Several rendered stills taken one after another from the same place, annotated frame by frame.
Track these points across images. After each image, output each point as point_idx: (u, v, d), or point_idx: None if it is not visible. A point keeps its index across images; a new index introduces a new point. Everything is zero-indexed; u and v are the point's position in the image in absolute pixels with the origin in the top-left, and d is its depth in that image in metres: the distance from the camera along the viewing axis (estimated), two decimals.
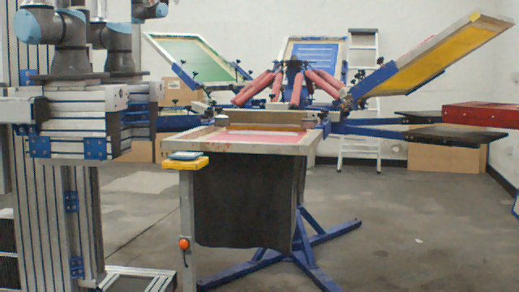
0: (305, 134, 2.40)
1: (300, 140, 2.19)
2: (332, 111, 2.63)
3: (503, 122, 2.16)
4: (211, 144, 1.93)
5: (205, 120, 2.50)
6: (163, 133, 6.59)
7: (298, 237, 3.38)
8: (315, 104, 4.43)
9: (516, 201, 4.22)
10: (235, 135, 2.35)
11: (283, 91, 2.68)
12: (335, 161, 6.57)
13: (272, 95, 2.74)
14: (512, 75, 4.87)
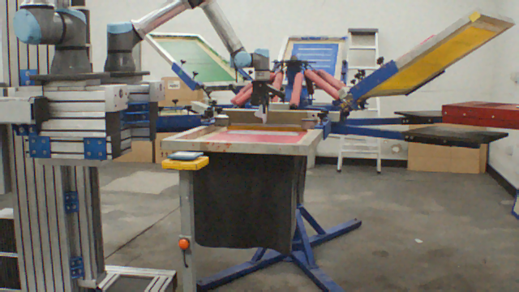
0: (305, 134, 2.40)
1: (300, 140, 2.19)
2: (332, 111, 2.63)
3: (503, 122, 2.16)
4: (211, 144, 1.93)
5: (205, 120, 2.50)
6: (163, 133, 6.59)
7: (298, 237, 3.38)
8: (315, 104, 4.43)
9: (516, 201, 4.22)
10: (235, 135, 2.35)
11: (283, 91, 2.68)
12: (335, 161, 6.57)
13: (272, 95, 2.74)
14: (512, 75, 4.87)
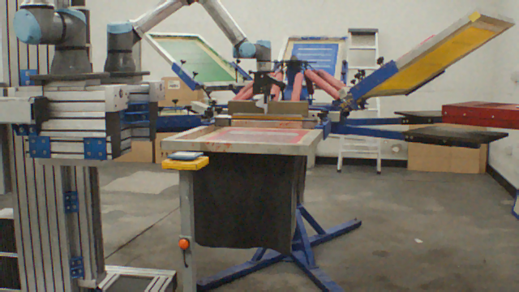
0: (305, 134, 2.40)
1: (300, 140, 2.19)
2: (332, 111, 2.63)
3: (503, 122, 2.16)
4: (211, 144, 1.93)
5: (205, 120, 2.50)
6: (163, 133, 6.59)
7: (298, 237, 3.38)
8: (315, 104, 4.43)
9: (516, 201, 4.22)
10: None
11: (283, 91, 2.68)
12: (335, 161, 6.57)
13: (272, 95, 2.74)
14: (512, 75, 4.87)
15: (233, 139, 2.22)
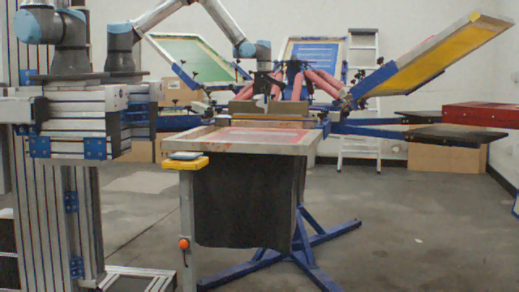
0: (305, 134, 2.40)
1: (300, 140, 2.19)
2: (332, 111, 2.63)
3: (503, 122, 2.16)
4: (211, 144, 1.93)
5: (205, 120, 2.50)
6: (163, 133, 6.59)
7: (298, 237, 3.38)
8: (315, 104, 4.43)
9: (516, 201, 4.22)
10: None
11: (283, 91, 2.68)
12: (335, 161, 6.57)
13: (272, 95, 2.74)
14: (512, 75, 4.87)
15: (233, 139, 2.22)
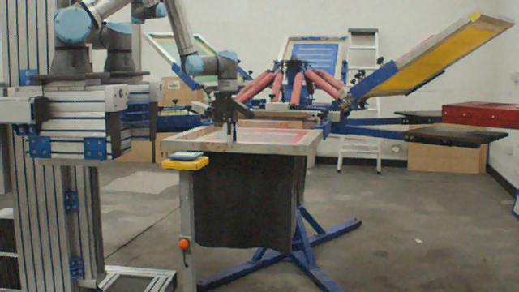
0: (305, 134, 2.40)
1: (300, 140, 2.19)
2: (332, 111, 2.63)
3: (503, 122, 2.16)
4: (211, 144, 1.93)
5: (205, 120, 2.50)
6: (163, 133, 6.59)
7: (298, 237, 3.38)
8: (315, 104, 4.43)
9: (516, 201, 4.22)
10: None
11: (283, 91, 2.68)
12: (335, 161, 6.57)
13: (272, 95, 2.74)
14: (512, 75, 4.87)
15: None
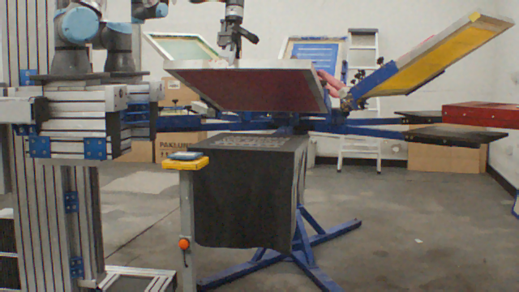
0: None
1: None
2: None
3: (503, 122, 2.16)
4: (213, 62, 1.92)
5: None
6: (163, 133, 6.59)
7: (298, 237, 3.38)
8: None
9: (516, 201, 4.22)
10: None
11: None
12: (335, 161, 6.57)
13: None
14: (512, 75, 4.87)
15: (234, 88, 2.20)
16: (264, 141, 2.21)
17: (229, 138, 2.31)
